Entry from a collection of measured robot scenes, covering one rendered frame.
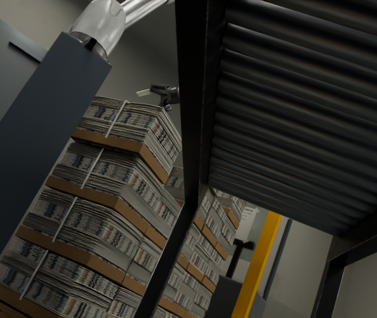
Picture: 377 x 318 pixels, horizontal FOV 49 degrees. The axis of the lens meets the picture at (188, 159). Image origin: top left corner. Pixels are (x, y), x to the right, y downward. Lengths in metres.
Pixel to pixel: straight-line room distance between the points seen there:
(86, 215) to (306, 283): 4.54
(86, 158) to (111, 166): 0.14
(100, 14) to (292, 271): 4.65
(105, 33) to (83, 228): 0.72
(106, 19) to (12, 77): 2.81
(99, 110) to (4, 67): 2.55
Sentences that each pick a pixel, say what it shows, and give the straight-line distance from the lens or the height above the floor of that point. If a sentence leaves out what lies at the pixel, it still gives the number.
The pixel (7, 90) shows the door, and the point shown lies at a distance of 4.27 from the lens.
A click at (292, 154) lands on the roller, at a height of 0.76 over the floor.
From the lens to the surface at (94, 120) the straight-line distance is 1.83.
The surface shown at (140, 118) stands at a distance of 1.72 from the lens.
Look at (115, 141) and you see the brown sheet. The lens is 1.70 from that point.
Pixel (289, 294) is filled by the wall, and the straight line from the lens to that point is 5.68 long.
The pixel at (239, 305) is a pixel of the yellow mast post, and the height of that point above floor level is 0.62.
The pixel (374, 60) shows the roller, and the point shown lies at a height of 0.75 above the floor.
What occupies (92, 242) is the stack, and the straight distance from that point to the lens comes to 1.58.
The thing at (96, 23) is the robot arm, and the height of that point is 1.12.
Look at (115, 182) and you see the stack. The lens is 1.64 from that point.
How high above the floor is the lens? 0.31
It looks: 21 degrees up
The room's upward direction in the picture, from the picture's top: 25 degrees clockwise
